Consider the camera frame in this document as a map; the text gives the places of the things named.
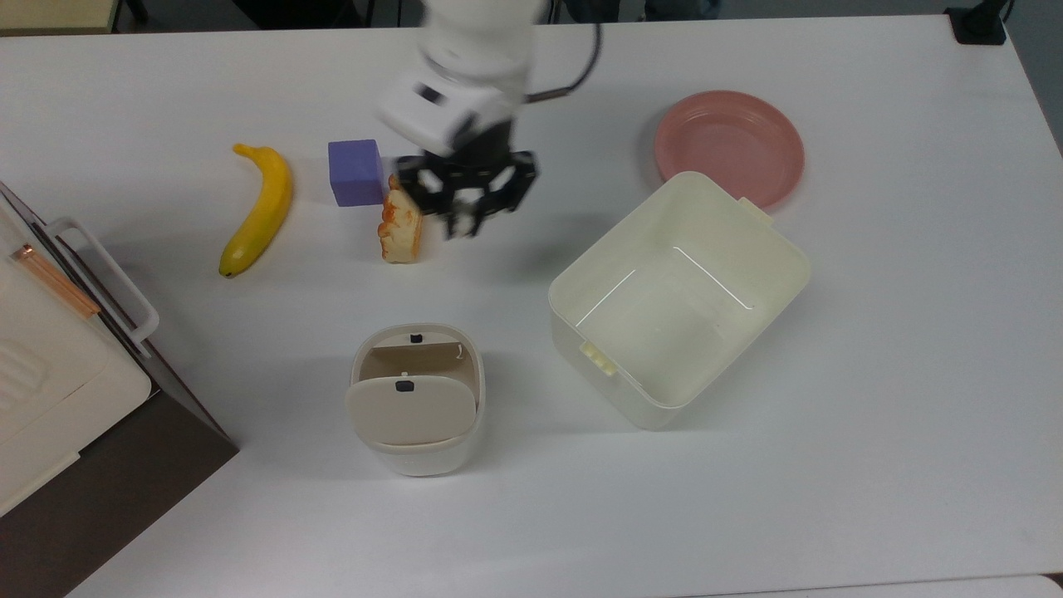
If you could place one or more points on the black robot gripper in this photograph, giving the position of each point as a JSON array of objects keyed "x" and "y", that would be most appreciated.
[{"x": 477, "y": 158}]

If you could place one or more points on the small cream trash can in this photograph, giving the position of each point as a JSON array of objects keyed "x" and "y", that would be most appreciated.
[{"x": 413, "y": 403}]

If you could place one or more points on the toasted bread piece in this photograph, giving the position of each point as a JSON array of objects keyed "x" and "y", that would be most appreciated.
[{"x": 400, "y": 237}]

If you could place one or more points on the purple cube block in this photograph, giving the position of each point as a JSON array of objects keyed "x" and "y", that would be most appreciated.
[{"x": 355, "y": 172}]

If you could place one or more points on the yellow banana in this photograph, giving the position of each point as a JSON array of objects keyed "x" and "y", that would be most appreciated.
[{"x": 264, "y": 212}]

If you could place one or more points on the cream plastic storage bin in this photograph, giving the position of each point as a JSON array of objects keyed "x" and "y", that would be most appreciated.
[{"x": 677, "y": 307}]

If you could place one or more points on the pink plastic plate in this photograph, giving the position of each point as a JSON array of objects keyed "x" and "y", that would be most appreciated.
[{"x": 729, "y": 145}]

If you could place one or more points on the wooden furniture piece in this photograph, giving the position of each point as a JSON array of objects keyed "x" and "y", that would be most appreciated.
[{"x": 54, "y": 12}]

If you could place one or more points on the cream toaster oven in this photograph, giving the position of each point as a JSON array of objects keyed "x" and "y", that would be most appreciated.
[{"x": 50, "y": 390}]

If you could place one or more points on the black table clamp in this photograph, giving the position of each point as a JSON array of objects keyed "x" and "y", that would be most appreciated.
[{"x": 980, "y": 23}]

